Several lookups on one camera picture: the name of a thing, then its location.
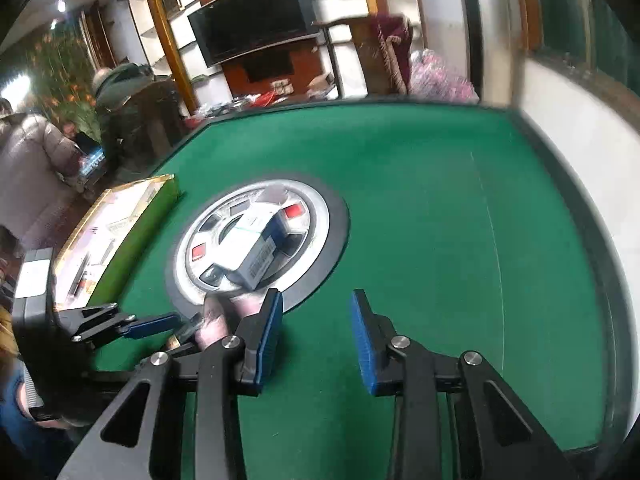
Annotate black television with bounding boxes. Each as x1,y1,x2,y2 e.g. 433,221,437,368
187,0,321,68

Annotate wooden chair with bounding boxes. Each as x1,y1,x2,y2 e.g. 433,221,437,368
312,12,416,98

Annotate maroon cloth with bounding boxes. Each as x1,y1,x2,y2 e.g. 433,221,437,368
370,12,416,93

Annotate green glass window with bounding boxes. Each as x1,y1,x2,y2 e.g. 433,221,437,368
515,0,640,106

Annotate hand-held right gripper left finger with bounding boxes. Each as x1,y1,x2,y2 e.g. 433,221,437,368
59,288,285,480

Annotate round table control panel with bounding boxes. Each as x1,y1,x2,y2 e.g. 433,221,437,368
165,172,350,311

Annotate pink soft pouch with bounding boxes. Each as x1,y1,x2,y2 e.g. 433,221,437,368
197,294,263,351

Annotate person's left hand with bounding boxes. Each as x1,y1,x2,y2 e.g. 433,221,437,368
30,411,81,431

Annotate wooden wall shelf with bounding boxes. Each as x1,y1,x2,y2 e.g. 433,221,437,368
127,0,201,116

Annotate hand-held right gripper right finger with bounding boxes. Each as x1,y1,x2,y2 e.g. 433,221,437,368
351,288,576,480

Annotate floral blanket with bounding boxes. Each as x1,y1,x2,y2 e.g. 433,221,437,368
409,49,478,106

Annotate wooden television cabinet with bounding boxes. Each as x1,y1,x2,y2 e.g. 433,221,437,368
222,42,326,101

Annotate cardboard box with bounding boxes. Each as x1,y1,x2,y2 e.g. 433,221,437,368
306,72,337,100

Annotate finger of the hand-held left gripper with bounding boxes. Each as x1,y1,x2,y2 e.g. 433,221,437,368
55,302,182,346
87,340,203,383

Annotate white blue barcode box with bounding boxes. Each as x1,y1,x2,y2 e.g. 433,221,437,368
218,203,293,292

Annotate person's blue jeans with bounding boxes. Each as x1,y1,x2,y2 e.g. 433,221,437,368
0,355,86,480

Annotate gold rimmed tray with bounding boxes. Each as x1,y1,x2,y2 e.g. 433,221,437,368
52,174,181,311

